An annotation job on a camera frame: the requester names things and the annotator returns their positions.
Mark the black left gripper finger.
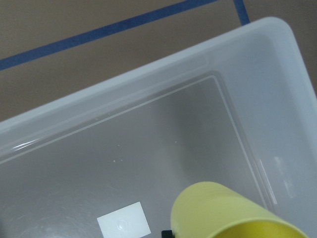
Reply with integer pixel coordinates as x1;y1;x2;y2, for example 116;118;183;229
161;230;173;238

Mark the white label sticker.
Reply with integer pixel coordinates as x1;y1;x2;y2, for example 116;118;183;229
97;202;151;238

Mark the yellow plastic cup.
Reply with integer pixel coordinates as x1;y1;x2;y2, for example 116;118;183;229
170;181;307;238

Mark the translucent white plastic bin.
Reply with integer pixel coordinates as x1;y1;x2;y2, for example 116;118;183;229
0;17;317;238

